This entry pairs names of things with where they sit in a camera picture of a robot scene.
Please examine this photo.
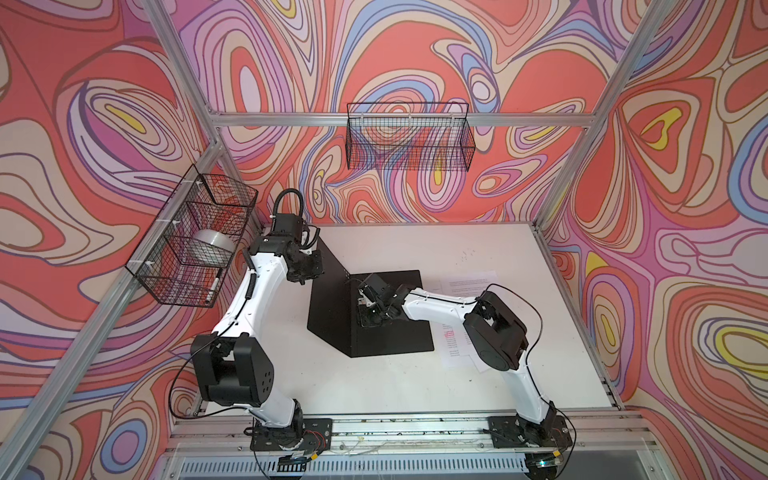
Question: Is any white folder black inside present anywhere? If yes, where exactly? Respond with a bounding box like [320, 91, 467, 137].
[307, 241, 434, 358]

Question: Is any printed paper sheet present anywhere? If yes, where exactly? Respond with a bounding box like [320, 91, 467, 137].
[440, 271, 498, 297]
[431, 324, 484, 373]

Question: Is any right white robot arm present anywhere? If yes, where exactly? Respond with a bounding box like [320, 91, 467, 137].
[356, 274, 557, 435]

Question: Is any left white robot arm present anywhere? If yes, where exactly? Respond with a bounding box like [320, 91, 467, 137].
[191, 235, 323, 442]

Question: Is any white marker pen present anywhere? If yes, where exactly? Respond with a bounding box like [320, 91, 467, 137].
[205, 277, 220, 305]

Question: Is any silver tape roll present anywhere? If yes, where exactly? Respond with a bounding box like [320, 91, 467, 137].
[189, 229, 236, 267]

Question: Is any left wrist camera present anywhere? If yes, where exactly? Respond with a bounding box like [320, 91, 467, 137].
[270, 213, 304, 242]

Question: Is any black wire basket left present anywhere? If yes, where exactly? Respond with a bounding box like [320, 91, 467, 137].
[125, 166, 258, 308]

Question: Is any black wire basket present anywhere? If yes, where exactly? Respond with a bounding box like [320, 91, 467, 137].
[125, 166, 258, 308]
[345, 101, 476, 172]

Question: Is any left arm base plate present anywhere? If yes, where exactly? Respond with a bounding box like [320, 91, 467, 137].
[243, 417, 333, 455]

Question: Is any black wire basket back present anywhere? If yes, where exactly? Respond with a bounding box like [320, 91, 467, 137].
[345, 101, 476, 172]

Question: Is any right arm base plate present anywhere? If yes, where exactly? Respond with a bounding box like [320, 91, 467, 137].
[483, 415, 573, 450]

